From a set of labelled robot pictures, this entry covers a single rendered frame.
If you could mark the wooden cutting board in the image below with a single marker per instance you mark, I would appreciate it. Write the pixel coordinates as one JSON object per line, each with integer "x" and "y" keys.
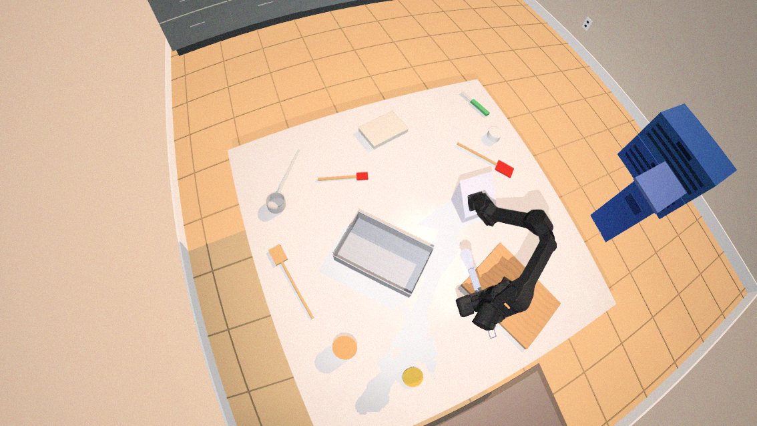
{"x": 525, "y": 326}

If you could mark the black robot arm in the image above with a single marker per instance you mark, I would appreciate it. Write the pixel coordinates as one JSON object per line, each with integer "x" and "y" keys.
{"x": 518, "y": 293}

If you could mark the grey rectangular tin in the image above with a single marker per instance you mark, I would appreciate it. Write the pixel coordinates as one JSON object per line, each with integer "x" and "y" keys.
{"x": 383, "y": 254}

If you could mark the beige flat rectangular slab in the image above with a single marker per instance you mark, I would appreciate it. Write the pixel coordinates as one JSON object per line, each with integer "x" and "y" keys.
{"x": 383, "y": 129}

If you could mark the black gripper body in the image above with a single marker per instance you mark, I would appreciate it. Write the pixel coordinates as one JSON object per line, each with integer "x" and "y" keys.
{"x": 468, "y": 305}

